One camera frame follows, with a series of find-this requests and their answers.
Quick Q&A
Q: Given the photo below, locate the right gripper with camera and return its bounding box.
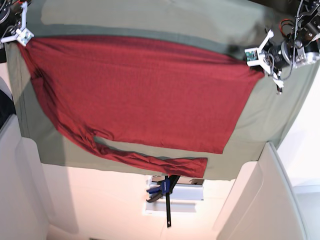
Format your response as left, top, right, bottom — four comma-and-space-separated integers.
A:
0, 0, 34, 47

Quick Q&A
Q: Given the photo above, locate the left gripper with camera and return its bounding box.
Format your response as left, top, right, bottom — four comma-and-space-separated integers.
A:
244, 29, 320, 95

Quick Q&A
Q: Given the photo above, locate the red long-sleeve T-shirt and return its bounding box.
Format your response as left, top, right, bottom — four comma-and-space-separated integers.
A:
19, 35, 264, 178

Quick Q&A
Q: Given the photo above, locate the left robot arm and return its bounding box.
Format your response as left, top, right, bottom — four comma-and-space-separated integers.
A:
244, 0, 320, 95

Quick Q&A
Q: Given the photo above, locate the green table cloth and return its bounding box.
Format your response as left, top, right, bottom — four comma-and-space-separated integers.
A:
5, 0, 319, 180

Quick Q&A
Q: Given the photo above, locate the white panel right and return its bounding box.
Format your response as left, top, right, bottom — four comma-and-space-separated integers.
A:
212, 142, 311, 240

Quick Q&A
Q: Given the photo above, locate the white panel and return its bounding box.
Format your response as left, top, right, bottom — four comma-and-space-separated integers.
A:
212, 142, 311, 240
0, 115, 55, 240

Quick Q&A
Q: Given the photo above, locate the blue black bar clamp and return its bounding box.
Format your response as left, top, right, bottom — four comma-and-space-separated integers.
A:
146, 175, 181, 228

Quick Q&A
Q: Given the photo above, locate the aluminium profile under table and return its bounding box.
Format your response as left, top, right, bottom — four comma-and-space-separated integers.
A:
143, 176, 205, 216

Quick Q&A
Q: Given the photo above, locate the white panel left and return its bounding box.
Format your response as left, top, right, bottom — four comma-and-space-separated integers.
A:
0, 115, 55, 240

